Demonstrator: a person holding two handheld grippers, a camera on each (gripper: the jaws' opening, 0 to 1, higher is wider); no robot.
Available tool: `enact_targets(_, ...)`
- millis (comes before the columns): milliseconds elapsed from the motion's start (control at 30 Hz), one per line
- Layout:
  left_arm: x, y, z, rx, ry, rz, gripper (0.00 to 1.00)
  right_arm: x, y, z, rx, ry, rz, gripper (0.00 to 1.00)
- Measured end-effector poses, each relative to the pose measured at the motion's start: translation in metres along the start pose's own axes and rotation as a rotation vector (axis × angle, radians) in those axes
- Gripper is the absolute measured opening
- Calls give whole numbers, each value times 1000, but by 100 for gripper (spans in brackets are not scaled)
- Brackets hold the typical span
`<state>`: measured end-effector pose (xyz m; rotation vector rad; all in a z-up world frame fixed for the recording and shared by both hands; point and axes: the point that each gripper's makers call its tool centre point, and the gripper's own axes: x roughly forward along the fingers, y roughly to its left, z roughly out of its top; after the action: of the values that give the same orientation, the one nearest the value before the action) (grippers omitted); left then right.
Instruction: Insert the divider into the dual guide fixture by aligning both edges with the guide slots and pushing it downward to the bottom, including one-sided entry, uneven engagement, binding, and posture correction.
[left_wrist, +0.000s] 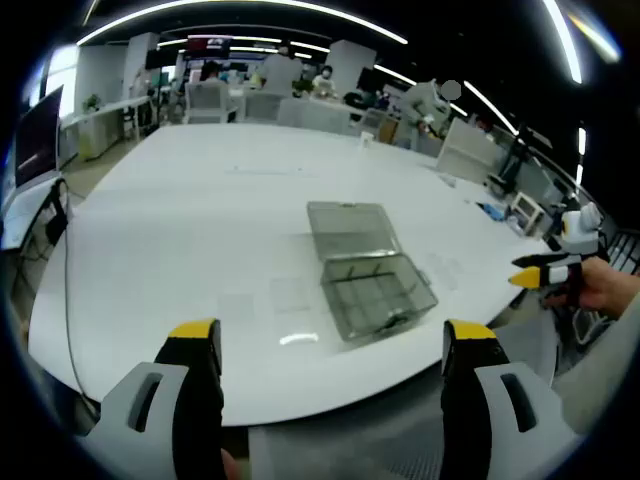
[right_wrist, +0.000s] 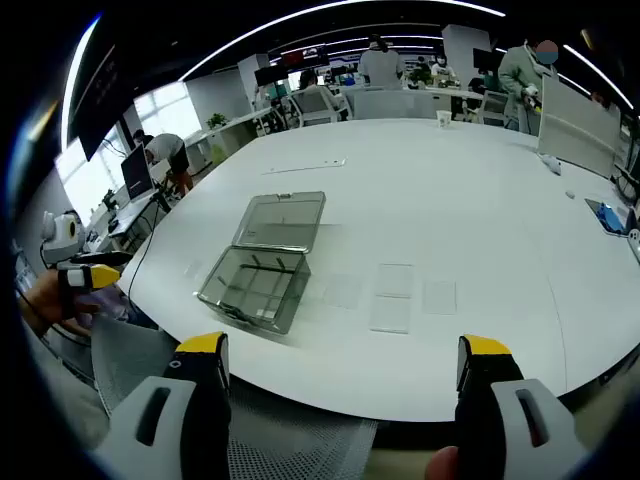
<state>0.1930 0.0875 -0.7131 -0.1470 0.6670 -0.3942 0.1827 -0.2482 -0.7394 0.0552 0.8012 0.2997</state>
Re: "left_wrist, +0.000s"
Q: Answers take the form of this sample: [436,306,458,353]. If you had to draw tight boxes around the person's left hand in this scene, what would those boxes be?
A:
[222,447,251,480]

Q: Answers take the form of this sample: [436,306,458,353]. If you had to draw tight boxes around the person's right hand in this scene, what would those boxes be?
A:
[544,259,640,318]

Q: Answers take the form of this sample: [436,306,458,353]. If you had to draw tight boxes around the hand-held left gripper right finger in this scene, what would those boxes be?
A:
[441,319,584,480]

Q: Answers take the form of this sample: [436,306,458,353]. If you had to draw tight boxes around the grey mesh office chair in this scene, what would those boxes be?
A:
[248,319,560,480]

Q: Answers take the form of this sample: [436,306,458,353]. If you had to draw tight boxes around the clear grey guide fixture box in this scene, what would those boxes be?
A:
[306,200,440,344]

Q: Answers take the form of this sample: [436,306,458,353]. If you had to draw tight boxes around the thin black table cable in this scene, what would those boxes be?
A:
[47,178,104,419]

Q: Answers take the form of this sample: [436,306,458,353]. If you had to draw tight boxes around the white board panel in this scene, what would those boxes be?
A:
[435,117,504,184]

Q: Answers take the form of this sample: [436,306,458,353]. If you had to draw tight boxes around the black tripod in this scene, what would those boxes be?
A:
[487,122,554,194]

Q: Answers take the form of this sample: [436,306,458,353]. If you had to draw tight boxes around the laptop with dark screen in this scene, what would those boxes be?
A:
[1,83,69,250]

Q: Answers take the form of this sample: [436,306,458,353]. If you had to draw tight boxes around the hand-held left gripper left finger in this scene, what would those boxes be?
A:
[74,318,225,480]

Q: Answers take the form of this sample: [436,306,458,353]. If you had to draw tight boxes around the ceiling light strips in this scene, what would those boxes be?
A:
[74,0,624,189]

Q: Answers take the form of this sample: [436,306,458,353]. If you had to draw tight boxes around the black metal rack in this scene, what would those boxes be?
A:
[604,229,640,276]

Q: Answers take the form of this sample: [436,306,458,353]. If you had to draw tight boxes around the blue cloth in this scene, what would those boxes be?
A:
[477,201,509,221]

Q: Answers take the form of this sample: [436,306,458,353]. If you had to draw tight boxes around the small white cabinet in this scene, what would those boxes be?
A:
[509,192,546,236]

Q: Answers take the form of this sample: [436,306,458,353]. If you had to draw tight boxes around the red wall display screen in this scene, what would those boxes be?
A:
[187,34,232,55]

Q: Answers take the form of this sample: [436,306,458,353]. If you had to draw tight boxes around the white shelf unit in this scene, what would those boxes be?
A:
[59,94,154,161]

